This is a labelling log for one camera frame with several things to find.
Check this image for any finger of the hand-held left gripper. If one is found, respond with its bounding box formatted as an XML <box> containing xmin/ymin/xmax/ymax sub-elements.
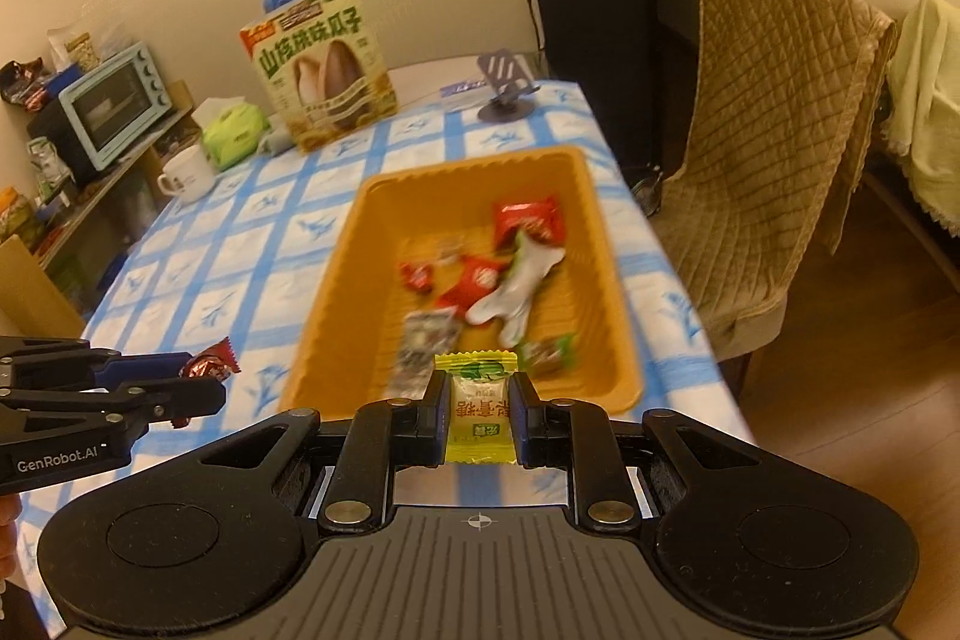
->
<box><xmin>0</xmin><ymin>377</ymin><xmax>227</xmax><ymax>435</ymax></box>
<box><xmin>0</xmin><ymin>335</ymin><xmax>197</xmax><ymax>390</ymax></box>

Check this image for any green tissue pack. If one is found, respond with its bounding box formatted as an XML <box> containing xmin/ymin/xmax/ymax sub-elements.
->
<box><xmin>191</xmin><ymin>96</ymin><xmax>271</xmax><ymax>172</ymax></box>

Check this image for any small red candy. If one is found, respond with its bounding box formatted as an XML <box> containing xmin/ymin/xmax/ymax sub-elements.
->
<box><xmin>397</xmin><ymin>260</ymin><xmax>436</xmax><ymax>295</ymax></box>

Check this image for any green snack packet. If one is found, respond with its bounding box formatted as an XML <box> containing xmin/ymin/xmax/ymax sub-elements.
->
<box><xmin>517</xmin><ymin>332</ymin><xmax>578</xmax><ymax>378</ymax></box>

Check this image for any red foil candy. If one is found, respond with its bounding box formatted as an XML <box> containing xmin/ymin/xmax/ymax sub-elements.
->
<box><xmin>180</xmin><ymin>338</ymin><xmax>242</xmax><ymax>382</ymax></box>

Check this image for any pile of snack bags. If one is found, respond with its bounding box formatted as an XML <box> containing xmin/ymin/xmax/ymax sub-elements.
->
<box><xmin>0</xmin><ymin>29</ymin><xmax>102</xmax><ymax>109</ymax></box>

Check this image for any brown cardboard box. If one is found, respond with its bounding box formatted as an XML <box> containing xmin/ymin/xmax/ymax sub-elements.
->
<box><xmin>0</xmin><ymin>235</ymin><xmax>83</xmax><ymax>341</ymax></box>

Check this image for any blue checked tablecloth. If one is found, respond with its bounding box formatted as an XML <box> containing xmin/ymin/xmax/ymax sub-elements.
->
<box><xmin>15</xmin><ymin>59</ymin><xmax>755</xmax><ymax>633</ymax></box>

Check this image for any green sunflower seed box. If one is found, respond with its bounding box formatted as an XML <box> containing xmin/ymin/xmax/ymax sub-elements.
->
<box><xmin>238</xmin><ymin>0</ymin><xmax>397</xmax><ymax>155</ymax></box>

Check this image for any black mini fridge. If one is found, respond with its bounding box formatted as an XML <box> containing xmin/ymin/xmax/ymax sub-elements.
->
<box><xmin>517</xmin><ymin>0</ymin><xmax>665</xmax><ymax>176</ymax></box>

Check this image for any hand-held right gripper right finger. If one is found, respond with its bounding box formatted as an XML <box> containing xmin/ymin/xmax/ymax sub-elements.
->
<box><xmin>514</xmin><ymin>374</ymin><xmax>766</xmax><ymax>532</ymax></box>

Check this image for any light blue toaster oven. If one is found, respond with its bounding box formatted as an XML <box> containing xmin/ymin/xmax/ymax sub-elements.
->
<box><xmin>58</xmin><ymin>41</ymin><xmax>172</xmax><ymax>172</ymax></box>

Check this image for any silver foil pouch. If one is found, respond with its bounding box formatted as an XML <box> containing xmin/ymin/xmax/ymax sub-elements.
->
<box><xmin>465</xmin><ymin>233</ymin><xmax>567</xmax><ymax>348</ymax></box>

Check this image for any yellow candy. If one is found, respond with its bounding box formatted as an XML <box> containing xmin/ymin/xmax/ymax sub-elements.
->
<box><xmin>435</xmin><ymin>349</ymin><xmax>520</xmax><ymax>466</ymax></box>

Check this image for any orange plastic tray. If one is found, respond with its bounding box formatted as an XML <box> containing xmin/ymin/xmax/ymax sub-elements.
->
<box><xmin>279</xmin><ymin>145</ymin><xmax>644</xmax><ymax>420</ymax></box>

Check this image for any red pillow snack packet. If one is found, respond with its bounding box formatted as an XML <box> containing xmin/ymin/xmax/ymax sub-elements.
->
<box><xmin>491</xmin><ymin>195</ymin><xmax>567</xmax><ymax>251</ymax></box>

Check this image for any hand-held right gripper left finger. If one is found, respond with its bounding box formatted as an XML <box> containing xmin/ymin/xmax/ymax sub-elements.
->
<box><xmin>199</xmin><ymin>374</ymin><xmax>451</xmax><ymax>532</ymax></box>

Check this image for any brown quilted chair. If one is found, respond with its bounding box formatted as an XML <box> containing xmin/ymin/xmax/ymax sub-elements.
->
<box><xmin>645</xmin><ymin>0</ymin><xmax>897</xmax><ymax>378</ymax></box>

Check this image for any white mug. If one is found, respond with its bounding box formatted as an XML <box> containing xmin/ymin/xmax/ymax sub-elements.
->
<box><xmin>156</xmin><ymin>143</ymin><xmax>218</xmax><ymax>205</ymax></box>

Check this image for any red square snack packet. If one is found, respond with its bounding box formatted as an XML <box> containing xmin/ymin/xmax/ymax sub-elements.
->
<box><xmin>435</xmin><ymin>254</ymin><xmax>509</xmax><ymax>315</ymax></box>

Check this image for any dark clear snack packet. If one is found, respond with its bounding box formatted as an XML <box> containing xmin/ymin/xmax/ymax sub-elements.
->
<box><xmin>386</xmin><ymin>310</ymin><xmax>462</xmax><ymax>397</ymax></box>

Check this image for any wooden shelf cabinet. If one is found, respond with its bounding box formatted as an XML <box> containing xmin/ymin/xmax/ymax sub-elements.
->
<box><xmin>30</xmin><ymin>81</ymin><xmax>203</xmax><ymax>311</ymax></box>

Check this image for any phone stand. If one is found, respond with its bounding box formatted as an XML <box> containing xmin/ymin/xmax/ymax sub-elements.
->
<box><xmin>476</xmin><ymin>49</ymin><xmax>542</xmax><ymax>124</ymax></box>

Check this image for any armchair with yellow-green cover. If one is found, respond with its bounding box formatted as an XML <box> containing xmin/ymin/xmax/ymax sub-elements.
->
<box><xmin>885</xmin><ymin>0</ymin><xmax>960</xmax><ymax>236</ymax></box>

